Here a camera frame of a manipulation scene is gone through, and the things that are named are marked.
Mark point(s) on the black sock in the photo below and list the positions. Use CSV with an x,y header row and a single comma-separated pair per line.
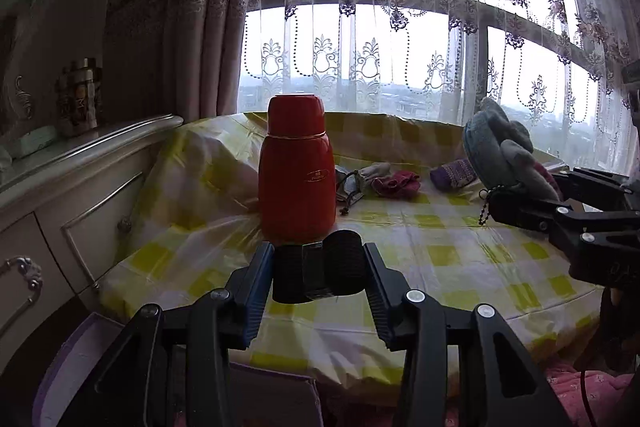
x,y
325,267

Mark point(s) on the red thermos flask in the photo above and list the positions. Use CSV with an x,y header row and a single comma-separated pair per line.
x,y
297,177

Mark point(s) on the pink quilt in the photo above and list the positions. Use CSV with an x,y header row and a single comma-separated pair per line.
x,y
575,399

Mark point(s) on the white dresser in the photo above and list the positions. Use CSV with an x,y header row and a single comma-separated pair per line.
x,y
75,207

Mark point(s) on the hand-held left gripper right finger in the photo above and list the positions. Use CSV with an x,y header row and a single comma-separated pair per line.
x,y
382,307

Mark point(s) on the purple knit sock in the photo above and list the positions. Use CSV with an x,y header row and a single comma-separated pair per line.
x,y
452,174

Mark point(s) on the beige sock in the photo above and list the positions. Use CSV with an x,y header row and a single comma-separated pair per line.
x,y
375,171

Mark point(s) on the brown bottle set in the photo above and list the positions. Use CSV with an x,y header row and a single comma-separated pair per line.
x,y
80,97

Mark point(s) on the purple box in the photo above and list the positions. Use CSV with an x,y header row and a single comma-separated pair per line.
x,y
280,397

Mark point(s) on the yellow checked tablecloth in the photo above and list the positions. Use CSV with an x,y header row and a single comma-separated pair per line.
x,y
450,257

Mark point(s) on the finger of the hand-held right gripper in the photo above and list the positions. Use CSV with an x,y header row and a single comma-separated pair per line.
x,y
590,184
525,212

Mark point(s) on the pale green packet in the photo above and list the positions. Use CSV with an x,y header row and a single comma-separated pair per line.
x,y
35,141

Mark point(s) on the brown patterned curtain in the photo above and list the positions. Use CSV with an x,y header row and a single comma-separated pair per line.
x,y
200,7

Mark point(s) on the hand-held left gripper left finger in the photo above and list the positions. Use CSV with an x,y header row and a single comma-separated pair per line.
x,y
255,302

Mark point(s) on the white lace curtain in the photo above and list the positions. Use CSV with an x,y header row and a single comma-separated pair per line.
x,y
400,32

